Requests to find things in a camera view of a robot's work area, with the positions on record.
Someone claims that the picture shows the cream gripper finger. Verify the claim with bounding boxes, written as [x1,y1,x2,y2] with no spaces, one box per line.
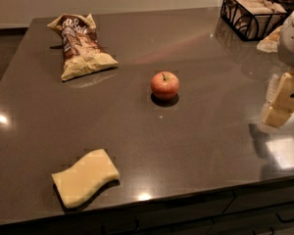
[263,72,294,128]

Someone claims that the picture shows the red yellow apple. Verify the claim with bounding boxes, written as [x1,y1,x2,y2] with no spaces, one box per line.
[150,71,179,101]

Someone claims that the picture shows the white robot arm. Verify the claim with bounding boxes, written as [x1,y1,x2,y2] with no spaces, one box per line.
[262,11,294,128]

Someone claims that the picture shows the yellow wavy sponge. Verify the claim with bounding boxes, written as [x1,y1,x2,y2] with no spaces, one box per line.
[52,149,120,209]

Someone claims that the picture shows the cream snack packet on table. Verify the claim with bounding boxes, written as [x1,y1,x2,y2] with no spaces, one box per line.
[257,26,281,53]

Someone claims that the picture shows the white packets in basket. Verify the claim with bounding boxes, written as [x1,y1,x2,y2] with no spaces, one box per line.
[227,0,287,39]

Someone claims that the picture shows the brown cream chip bag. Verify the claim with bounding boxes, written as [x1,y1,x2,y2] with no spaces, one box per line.
[47,14,119,81]

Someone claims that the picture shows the black wire basket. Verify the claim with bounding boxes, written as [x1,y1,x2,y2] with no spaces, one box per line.
[220,0,289,42]

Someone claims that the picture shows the black drawer handle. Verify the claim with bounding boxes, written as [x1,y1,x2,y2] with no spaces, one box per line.
[276,209,294,223]

